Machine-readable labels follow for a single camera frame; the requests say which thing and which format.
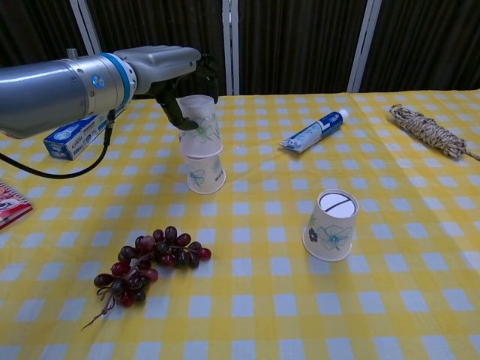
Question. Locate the red cartoon spiral notebook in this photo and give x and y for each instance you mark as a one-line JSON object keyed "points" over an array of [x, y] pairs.
{"points": [[11, 208]]}

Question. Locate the paper cup blue flower print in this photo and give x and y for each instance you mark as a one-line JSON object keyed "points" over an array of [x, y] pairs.
{"points": [[206, 176]]}

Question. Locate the paper cup black line bottom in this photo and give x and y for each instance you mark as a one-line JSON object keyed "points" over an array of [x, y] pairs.
{"points": [[332, 232]]}

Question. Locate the blue white toothpaste box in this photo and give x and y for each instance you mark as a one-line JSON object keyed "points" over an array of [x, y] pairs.
{"points": [[67, 144]]}

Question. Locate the blue white toothpaste tube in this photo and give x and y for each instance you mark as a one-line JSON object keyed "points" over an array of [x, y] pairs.
{"points": [[315, 131]]}

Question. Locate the paper cup green flower print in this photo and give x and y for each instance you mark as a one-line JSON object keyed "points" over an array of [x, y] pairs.
{"points": [[202, 135]]}

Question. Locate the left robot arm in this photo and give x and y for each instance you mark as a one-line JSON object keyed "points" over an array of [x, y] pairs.
{"points": [[48, 93]]}

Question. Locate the yellow white checked tablecloth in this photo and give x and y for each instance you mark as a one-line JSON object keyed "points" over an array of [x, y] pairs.
{"points": [[262, 300]]}

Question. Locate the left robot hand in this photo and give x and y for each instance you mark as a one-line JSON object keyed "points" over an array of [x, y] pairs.
{"points": [[165, 65]]}

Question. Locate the dark red grape bunch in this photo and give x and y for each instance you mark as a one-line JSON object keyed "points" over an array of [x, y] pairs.
{"points": [[165, 251]]}

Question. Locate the grey partition frame post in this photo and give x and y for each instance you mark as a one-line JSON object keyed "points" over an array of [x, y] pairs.
{"points": [[86, 26], [362, 45], [230, 45]]}

